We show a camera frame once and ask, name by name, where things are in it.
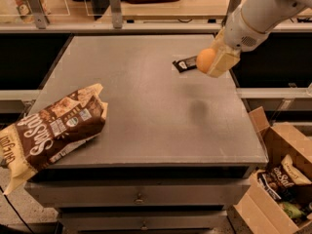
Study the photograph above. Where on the lower metal drawer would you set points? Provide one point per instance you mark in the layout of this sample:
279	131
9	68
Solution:
142	221

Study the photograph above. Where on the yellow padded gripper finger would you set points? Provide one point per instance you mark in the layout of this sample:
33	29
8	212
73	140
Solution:
224	60
218	42

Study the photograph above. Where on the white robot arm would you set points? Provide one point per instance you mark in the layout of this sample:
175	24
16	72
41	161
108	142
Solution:
264	15

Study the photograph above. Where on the brown sea salt chip bag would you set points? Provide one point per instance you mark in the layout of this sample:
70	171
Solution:
40	139

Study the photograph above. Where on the orange fruit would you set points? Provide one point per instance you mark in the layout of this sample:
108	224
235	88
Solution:
205	59

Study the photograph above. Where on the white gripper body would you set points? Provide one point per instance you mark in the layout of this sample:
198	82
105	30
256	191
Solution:
241	32

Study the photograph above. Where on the colourful snack bag behind glass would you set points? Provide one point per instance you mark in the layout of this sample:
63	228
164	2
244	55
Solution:
18	11

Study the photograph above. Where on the metal drawer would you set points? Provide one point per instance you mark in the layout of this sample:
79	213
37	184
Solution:
142	221
127	193

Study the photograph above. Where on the left metal bracket post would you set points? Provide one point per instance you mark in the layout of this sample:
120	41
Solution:
38	13

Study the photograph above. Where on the black rxbar chocolate wrapper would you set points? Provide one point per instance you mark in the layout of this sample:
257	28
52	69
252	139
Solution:
185	64

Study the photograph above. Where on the sea salt bag in box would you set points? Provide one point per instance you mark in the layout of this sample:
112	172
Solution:
278	180

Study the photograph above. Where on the upper metal drawer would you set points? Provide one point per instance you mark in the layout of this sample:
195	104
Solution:
127	193

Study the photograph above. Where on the green snack bag in box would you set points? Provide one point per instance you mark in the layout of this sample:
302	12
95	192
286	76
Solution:
291	210

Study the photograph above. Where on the open cardboard box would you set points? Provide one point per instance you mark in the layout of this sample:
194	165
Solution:
257	208

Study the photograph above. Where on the middle metal bracket post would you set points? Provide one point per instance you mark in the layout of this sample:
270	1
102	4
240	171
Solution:
116	13

